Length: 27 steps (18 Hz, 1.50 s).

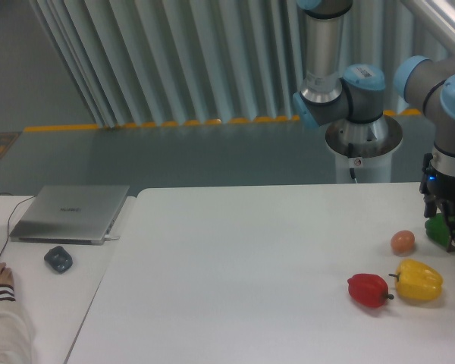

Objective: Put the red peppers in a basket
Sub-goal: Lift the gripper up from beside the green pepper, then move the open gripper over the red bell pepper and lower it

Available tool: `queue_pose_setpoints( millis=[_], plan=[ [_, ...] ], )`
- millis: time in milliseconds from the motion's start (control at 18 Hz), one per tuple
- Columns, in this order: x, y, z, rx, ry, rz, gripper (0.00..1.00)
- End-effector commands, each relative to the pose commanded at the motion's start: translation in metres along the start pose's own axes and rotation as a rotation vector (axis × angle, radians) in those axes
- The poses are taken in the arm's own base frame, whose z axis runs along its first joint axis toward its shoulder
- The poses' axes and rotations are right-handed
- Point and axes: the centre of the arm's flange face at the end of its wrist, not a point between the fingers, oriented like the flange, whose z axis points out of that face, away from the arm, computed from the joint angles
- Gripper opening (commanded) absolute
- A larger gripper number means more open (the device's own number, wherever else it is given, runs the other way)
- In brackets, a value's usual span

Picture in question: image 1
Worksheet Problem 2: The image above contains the yellow bell pepper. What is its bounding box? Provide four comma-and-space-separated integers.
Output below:
389, 259, 444, 301

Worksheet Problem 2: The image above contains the brown egg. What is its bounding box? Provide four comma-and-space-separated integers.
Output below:
390, 230, 416, 254

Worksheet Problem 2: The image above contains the red bell pepper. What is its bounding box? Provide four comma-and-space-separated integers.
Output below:
347, 273, 394, 309

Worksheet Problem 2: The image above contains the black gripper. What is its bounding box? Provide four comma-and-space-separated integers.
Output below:
419, 153, 455, 252

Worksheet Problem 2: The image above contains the cream sleeved forearm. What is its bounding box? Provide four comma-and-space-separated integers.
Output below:
0, 284, 32, 363

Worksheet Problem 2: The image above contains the black pedestal cable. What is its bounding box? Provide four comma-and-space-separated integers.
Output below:
347, 143, 359, 184

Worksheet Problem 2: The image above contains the dark blue small tray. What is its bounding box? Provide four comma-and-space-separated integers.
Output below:
44, 246, 74, 274

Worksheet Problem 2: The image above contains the green bell pepper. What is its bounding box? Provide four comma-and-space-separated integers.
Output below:
425, 213, 449, 251

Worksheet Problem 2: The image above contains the silver closed laptop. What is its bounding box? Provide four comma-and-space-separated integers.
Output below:
9, 185, 129, 245

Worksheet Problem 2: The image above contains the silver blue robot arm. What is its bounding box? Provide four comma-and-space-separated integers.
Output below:
293, 1, 455, 252

